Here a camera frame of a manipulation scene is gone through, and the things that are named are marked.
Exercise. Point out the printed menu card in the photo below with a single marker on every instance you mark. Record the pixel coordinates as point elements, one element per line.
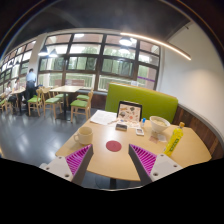
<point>133,124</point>

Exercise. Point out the long curved ceiling light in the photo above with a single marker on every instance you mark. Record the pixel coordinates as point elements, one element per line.
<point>160,42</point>

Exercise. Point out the small blue-capped bottle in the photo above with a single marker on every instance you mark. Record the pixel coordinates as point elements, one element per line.
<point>143,122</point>

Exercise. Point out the black framed menu stand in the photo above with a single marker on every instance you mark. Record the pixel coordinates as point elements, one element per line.
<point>129,111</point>

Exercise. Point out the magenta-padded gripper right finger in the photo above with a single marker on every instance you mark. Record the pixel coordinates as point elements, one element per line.
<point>145,160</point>

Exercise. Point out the white bowl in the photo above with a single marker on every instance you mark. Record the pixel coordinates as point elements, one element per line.
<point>159,125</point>

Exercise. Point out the yellow drink bottle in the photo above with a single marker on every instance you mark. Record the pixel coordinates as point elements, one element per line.
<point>174,140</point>

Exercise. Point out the small dark box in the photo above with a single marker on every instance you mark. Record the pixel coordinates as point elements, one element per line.
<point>121,127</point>

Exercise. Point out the white paper sheet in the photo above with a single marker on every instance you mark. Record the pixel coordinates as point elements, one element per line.
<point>102,117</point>

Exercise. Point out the cream ribbed mug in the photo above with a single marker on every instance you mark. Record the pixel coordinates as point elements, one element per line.
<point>85,135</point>

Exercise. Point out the clear sachet packet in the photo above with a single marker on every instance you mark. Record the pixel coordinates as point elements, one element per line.
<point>158,138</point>

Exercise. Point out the small white device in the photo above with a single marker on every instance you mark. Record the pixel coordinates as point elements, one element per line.
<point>139,131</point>

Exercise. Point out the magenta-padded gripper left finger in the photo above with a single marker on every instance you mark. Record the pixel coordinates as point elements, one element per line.
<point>78,160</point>

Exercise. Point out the wooden chairs with green seats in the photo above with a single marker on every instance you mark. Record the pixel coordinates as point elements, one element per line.
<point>79,104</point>

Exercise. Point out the wooden dining table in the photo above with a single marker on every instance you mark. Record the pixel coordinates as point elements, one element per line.
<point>19,90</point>
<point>66,88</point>

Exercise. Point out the flat round red coaster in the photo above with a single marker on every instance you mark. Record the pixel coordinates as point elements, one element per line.
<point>113,146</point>

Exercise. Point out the green upholstered bench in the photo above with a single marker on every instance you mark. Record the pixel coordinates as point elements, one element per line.
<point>153,101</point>

